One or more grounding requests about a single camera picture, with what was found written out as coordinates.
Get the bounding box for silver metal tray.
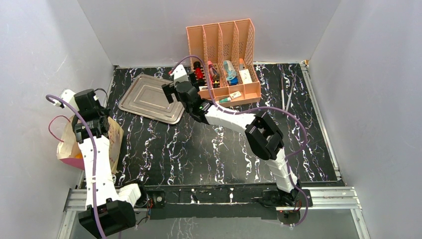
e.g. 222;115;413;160
118;74;184;124

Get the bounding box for metal tongs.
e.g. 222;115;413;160
281;73;296;111

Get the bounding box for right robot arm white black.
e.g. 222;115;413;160
162;68;300;207

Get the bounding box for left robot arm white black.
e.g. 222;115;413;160
71;89;149;239

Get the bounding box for black red item in organizer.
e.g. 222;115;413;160
193;61;205;81

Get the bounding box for pink bottle in organizer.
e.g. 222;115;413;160
208;61;220;88

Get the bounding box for blue tape dispenser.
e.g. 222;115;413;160
223;60;238;86

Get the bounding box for green tube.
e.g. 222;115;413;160
218;97;231;104

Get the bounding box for small white packet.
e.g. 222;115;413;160
230;91;242;99

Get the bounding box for orange desk file organizer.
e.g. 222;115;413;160
186;18;261;107

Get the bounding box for white box in organizer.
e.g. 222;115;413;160
239;69;253;84

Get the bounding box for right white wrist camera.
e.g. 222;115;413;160
170;64;189;84

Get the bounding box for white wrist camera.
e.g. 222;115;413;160
170;64;189;84
52;89;79;111

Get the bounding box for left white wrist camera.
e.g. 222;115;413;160
52;89;79;111

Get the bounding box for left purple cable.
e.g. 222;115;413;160
45;94;108;239

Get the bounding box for purple cable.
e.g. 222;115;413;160
45;94;108;239
168;55;309;228

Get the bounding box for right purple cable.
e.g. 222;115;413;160
168;55;309;228

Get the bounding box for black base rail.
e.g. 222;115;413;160
146;183;279;220

